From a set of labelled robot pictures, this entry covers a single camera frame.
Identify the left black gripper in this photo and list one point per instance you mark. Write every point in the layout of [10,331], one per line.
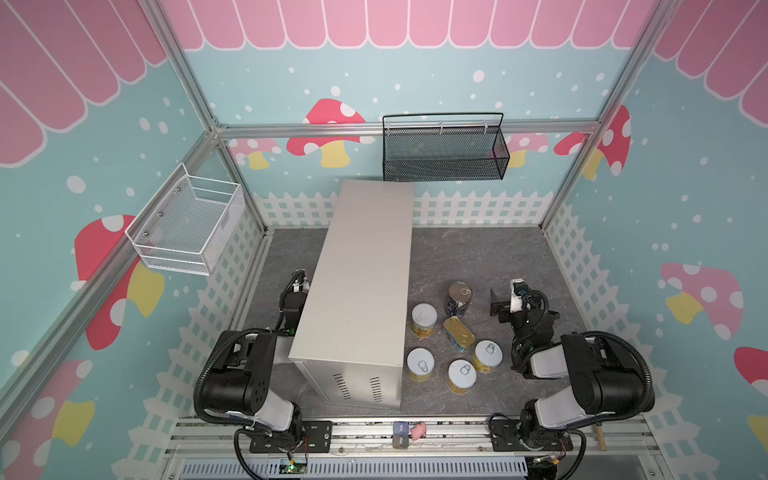
[294,301]

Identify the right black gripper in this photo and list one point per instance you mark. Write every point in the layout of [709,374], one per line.
[503,306]

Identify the dark blue tall can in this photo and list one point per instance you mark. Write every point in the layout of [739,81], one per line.
[458,297]

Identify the yellow can pull-tab lid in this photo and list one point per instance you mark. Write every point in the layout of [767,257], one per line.
[461,376]
[420,364]
[487,355]

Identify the yellow can white lid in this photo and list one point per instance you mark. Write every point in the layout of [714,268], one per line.
[424,318]

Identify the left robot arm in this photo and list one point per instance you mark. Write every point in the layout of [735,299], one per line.
[233,387]

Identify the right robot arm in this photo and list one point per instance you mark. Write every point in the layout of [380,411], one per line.
[608,378]

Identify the grey metal cabinet counter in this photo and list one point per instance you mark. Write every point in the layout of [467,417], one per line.
[350,341]

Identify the gold flat sardine tin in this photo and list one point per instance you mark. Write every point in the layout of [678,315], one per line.
[458,333]

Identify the pink small object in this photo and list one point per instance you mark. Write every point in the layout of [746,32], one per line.
[419,431]

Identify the wooden toy hammer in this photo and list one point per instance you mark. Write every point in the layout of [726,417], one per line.
[600,437]

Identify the grey small block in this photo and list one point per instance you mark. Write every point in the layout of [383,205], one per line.
[400,435]

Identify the green circuit board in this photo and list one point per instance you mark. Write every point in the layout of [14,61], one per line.
[293,467]

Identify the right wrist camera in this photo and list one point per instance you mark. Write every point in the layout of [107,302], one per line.
[519,289]

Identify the white wire mesh basket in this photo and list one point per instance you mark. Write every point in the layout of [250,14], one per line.
[187,224]

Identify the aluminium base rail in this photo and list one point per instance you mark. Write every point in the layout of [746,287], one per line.
[438,447]

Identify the black wire mesh basket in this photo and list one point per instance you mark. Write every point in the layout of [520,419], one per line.
[440,147]

